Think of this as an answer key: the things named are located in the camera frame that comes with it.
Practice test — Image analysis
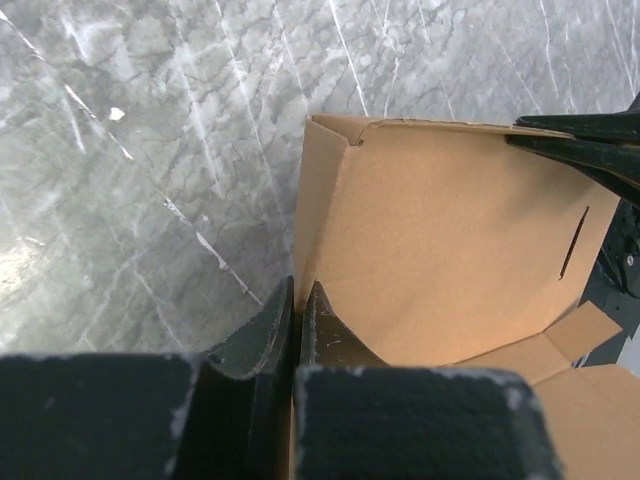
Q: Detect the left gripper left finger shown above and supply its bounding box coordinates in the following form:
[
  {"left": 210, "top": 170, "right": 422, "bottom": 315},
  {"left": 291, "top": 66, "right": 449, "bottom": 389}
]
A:
[{"left": 205, "top": 276, "right": 293, "bottom": 378}]

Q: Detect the brown cardboard box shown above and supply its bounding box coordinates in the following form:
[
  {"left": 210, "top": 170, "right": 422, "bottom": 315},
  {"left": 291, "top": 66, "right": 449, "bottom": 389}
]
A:
[{"left": 294, "top": 114, "right": 639, "bottom": 479}]

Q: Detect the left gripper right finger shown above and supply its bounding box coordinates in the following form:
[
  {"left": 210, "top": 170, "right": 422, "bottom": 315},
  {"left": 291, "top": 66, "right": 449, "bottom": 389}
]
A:
[{"left": 299, "top": 282, "right": 387, "bottom": 368}]

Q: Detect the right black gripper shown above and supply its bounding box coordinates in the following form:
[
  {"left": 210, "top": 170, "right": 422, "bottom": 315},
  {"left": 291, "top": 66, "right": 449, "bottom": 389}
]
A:
[{"left": 506, "top": 95, "right": 639, "bottom": 299}]

